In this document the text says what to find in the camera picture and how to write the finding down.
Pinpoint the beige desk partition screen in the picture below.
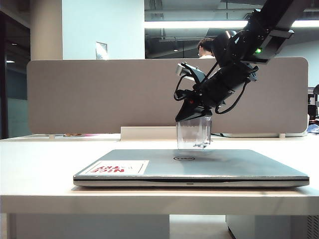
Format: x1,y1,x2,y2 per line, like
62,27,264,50
26,57,310,136

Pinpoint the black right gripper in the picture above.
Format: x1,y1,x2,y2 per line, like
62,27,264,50
175,62,253,122

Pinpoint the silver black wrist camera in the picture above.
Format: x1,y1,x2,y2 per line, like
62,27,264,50
177,62,206,83

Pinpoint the grey Dell laptop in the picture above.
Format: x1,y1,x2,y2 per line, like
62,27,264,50
73,149,311,188

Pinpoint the long white ceiling light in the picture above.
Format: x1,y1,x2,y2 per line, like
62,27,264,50
144,19,319,29

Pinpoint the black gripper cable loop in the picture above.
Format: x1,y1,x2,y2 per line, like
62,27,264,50
214,79,250,115

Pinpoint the grey under-desk cabinet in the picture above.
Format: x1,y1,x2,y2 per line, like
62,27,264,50
226,214,319,239

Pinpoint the clear water cup with handle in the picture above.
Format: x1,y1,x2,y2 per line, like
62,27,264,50
175,116,213,151

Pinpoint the black camera cable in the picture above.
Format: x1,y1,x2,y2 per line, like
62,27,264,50
173,74,200,101

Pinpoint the dark-haired person white shirt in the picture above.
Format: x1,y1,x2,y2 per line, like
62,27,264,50
197,37,217,59

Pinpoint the framed wall poster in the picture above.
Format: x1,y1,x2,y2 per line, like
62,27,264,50
95,41,109,61

